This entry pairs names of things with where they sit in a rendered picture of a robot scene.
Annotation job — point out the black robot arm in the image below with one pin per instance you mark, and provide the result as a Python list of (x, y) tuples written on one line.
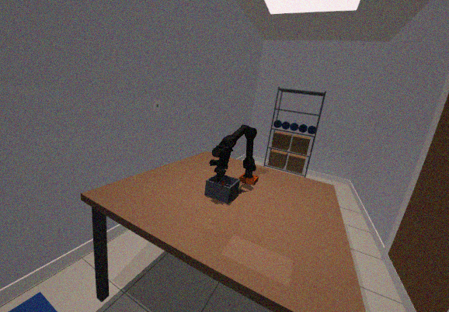
[(224, 149)]

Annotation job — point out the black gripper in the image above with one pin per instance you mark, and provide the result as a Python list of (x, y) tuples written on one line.
[(221, 169)]

